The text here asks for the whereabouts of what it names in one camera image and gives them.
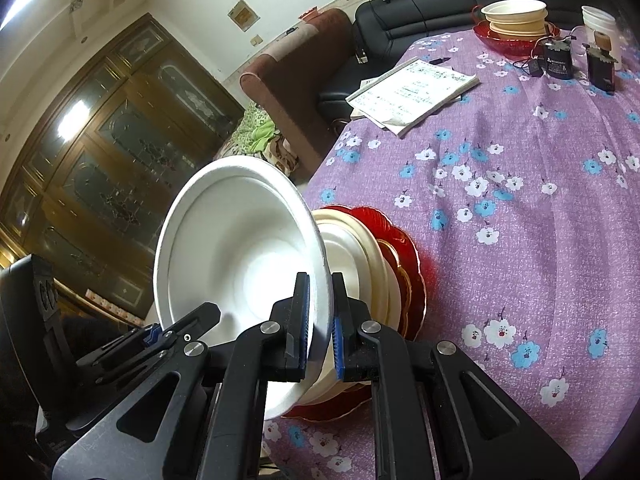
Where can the beige bowl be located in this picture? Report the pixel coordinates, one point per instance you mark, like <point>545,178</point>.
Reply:
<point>345,260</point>
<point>515,29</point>
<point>515,10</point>

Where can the small black plug adapter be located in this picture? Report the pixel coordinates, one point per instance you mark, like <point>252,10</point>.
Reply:
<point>535,68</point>

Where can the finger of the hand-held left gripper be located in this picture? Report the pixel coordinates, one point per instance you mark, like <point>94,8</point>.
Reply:
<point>125,347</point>
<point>190,327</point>

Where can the purple floral tablecloth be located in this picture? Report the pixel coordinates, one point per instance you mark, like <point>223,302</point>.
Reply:
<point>500,260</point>

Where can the green cloth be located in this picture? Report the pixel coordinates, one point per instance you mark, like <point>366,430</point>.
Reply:
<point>257,132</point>

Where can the black round power adapter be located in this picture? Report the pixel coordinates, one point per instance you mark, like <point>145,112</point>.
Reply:
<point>560,62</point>

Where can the brown armchair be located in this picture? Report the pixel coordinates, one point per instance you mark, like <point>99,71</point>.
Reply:
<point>300,85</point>

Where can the yellow wall sticker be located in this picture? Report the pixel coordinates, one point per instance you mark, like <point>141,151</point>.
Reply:
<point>244,15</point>

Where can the beige plate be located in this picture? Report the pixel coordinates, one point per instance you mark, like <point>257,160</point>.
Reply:
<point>389,280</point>

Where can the large white foam bowl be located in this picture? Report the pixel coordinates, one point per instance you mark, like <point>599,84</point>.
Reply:
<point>225,240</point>

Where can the white plastic jar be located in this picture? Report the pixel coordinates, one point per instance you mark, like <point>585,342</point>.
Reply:
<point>597,19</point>

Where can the black leather sofa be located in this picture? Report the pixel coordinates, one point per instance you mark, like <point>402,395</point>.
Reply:
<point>400,25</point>

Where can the small tan cylinder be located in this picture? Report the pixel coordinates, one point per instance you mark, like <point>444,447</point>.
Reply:
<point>603,40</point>

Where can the black pen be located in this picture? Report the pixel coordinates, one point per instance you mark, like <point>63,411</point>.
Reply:
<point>440,60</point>

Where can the red glass bowl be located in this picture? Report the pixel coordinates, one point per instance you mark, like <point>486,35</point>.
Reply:
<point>505,45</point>

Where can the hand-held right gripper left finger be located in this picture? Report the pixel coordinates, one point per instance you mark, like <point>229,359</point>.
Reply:
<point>304,325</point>

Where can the open lined notebook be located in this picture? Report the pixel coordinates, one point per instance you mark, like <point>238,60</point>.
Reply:
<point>415,90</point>

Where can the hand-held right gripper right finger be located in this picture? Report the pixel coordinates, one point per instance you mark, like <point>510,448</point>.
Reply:
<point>338,345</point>

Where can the dark bottle with cork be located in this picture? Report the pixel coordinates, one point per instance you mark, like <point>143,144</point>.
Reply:
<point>602,72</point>

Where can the wooden glass door cabinet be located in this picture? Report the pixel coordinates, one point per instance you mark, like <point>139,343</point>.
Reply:
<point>115,160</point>

